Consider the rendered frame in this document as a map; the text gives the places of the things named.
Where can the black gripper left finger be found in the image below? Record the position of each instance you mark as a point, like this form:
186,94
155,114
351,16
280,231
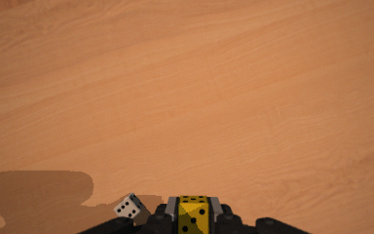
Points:
163,221

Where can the yellow die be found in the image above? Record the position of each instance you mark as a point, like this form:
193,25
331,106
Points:
193,215

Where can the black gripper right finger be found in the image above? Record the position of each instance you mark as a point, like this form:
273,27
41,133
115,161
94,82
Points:
223,221

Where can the white die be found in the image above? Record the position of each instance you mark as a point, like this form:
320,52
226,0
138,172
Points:
129,207

